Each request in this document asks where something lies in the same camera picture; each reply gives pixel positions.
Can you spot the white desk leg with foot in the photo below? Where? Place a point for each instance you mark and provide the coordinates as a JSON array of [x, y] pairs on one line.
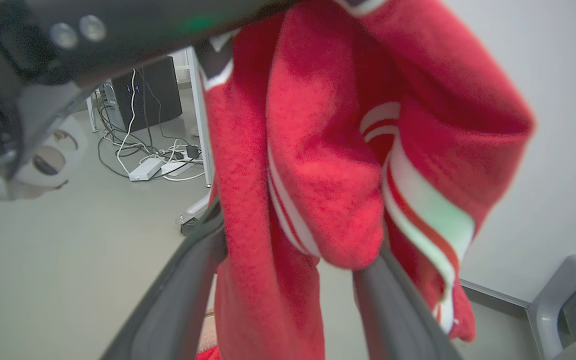
[[200, 125]]

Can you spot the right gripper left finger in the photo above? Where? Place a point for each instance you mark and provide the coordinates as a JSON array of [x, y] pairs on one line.
[[173, 300]]

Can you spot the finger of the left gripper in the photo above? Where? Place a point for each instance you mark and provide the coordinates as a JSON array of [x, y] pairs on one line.
[[248, 12]]

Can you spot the dark desk caster wheel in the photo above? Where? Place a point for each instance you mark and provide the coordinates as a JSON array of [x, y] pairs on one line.
[[189, 227]]

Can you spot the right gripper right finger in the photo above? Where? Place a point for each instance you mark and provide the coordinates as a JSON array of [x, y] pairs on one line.
[[398, 315]]

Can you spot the red clothing with white stripes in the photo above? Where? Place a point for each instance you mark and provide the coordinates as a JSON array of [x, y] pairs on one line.
[[318, 150]]

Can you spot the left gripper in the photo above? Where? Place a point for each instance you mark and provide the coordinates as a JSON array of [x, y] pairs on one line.
[[28, 55]]

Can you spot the black computer tower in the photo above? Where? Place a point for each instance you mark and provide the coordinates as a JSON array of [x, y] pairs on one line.
[[150, 95]]

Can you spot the black power adapter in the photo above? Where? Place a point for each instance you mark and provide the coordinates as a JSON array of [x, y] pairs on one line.
[[193, 151]]

